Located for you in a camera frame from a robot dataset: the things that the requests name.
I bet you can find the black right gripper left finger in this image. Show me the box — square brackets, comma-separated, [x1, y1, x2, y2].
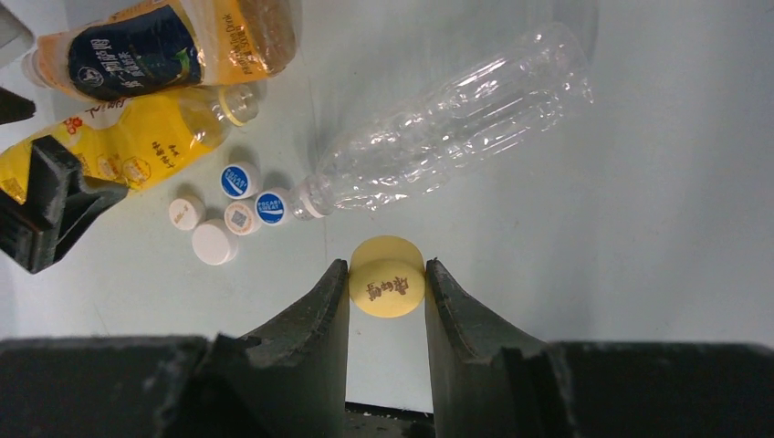
[1, 260, 349, 437]

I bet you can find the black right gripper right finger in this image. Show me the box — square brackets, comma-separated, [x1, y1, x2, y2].
[425, 259, 773, 437]

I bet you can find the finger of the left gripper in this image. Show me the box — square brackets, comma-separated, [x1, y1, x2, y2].
[1, 136, 129, 275]
[0, 87, 37, 125]

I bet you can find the yellow label bottle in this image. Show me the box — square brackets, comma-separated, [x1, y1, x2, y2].
[1, 85, 259, 203]

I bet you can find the yellow cap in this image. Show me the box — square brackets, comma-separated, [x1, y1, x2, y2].
[349, 235, 426, 318]

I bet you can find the orange navy label bottle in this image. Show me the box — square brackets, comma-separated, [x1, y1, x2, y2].
[22, 0, 297, 102]

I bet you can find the clear bottle lower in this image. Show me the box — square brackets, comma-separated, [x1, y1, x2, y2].
[288, 23, 593, 220]

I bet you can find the white cap left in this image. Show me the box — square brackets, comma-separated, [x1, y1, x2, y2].
[168, 195, 206, 231]

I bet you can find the plain white cap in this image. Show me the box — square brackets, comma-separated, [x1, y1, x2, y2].
[192, 219, 239, 266]

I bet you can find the white grey printed cap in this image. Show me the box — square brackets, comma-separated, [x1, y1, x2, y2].
[224, 199, 263, 236]

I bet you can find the blue white cap right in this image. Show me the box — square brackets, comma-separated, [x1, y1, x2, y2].
[255, 187, 293, 226]

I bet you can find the blue white cap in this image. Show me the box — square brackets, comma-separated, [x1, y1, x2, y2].
[255, 187, 293, 226]
[219, 162, 263, 200]

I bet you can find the blue white cap upper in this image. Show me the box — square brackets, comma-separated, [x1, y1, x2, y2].
[219, 162, 263, 200]

